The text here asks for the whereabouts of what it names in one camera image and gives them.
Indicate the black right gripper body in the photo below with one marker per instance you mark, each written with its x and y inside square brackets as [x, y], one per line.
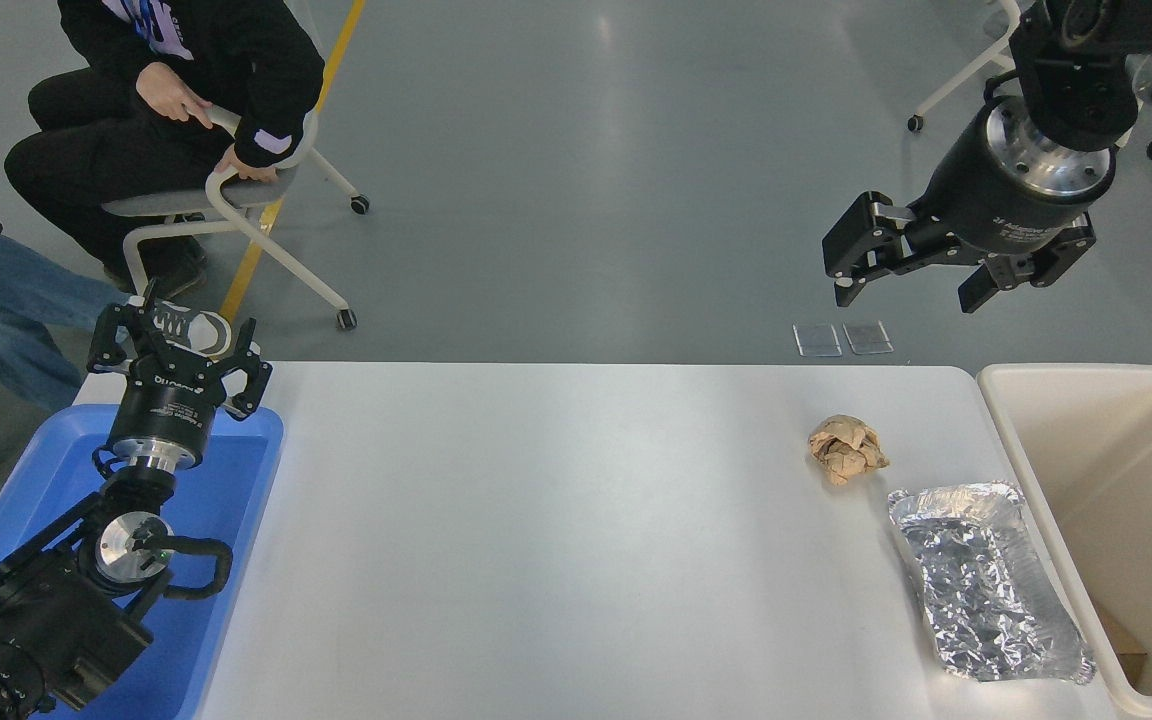
[986, 205]

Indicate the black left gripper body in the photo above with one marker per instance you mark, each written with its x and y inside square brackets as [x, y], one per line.
[168, 410]

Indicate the silver foil plate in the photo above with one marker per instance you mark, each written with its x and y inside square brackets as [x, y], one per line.
[986, 590]

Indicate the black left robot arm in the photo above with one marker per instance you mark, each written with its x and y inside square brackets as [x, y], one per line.
[56, 610]

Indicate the clear floor plate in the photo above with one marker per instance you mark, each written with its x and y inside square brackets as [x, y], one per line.
[868, 338]
[817, 340]

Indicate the person's left hand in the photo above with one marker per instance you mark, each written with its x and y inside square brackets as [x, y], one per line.
[241, 170]

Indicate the person's right hand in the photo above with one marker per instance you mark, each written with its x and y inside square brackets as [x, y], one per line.
[171, 92]

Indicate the person's foot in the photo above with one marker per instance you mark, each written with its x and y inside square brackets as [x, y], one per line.
[201, 330]

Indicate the blue plastic tray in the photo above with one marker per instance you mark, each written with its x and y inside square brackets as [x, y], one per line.
[226, 480]

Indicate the white grey wheeled chair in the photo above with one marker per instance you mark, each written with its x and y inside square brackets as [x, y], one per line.
[966, 70]
[236, 200]

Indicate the crumpled tan paper ball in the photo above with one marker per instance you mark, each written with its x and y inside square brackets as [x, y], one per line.
[846, 450]

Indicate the large pale bin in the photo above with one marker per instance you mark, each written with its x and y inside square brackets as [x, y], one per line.
[1116, 470]

